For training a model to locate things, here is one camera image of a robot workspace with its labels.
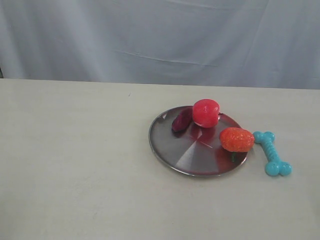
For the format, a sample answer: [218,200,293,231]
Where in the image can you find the teal toy bone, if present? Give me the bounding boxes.
[253,131,292,177]

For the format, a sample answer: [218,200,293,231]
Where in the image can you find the red toy apple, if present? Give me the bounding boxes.
[192,99,220,128]

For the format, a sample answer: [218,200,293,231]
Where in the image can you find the round metal plate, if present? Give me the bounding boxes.
[148,105,248,177]

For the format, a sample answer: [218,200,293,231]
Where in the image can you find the orange toy strawberry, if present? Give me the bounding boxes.
[219,127,255,153]

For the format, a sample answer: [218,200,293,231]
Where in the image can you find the dark purple toy sausage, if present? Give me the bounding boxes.
[171,109,193,133]

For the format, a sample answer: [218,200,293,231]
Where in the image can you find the white backdrop cloth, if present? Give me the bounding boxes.
[0,0,320,89]

